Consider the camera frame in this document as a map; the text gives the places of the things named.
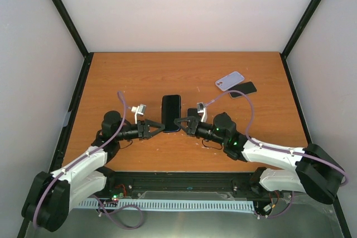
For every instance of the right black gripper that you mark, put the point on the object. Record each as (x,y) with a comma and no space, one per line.
(193,122)

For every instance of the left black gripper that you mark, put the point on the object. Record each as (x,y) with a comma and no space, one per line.
(146,134)

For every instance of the clear magsafe phone case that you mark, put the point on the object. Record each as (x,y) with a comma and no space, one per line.
(188,111)

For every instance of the blue smartphone black screen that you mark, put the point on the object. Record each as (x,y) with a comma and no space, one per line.
(192,112)

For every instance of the black phone case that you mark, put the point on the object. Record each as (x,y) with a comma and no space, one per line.
(170,96)

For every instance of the dark blue phone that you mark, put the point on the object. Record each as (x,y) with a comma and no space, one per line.
(170,112)

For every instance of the lavender phone case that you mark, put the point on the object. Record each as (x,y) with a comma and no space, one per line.
(230,80)

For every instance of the white phone black screen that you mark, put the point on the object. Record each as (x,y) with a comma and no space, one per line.
(245,88)

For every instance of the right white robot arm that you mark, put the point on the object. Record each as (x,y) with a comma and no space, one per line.
(309,170)

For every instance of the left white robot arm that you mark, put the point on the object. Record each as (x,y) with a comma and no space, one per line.
(53,195)

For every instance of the left controller board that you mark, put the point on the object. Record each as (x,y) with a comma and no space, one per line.
(119,192)

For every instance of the right controller wiring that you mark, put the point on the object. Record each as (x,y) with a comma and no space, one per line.
(272,203)

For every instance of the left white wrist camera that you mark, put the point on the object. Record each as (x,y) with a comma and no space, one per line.
(138,111)

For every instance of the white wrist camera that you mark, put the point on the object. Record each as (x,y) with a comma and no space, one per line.
(138,111)
(202,110)

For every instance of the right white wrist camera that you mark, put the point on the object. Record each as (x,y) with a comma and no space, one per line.
(202,110)

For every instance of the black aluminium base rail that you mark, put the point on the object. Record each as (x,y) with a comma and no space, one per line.
(238,184)

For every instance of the light blue cable duct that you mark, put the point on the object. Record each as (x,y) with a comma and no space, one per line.
(183,205)

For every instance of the left black table rail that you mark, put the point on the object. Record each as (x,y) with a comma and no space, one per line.
(67,127)

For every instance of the black table rail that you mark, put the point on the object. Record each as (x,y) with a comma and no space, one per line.
(296,100)
(67,127)

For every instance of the right black table rail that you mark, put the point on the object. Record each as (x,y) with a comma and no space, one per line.
(296,100)

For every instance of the left black frame post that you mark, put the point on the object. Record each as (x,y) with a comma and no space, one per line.
(61,9)

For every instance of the black frame post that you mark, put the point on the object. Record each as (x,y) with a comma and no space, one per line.
(297,32)
(61,9)

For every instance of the right black frame post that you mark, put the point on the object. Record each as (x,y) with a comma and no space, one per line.
(297,32)

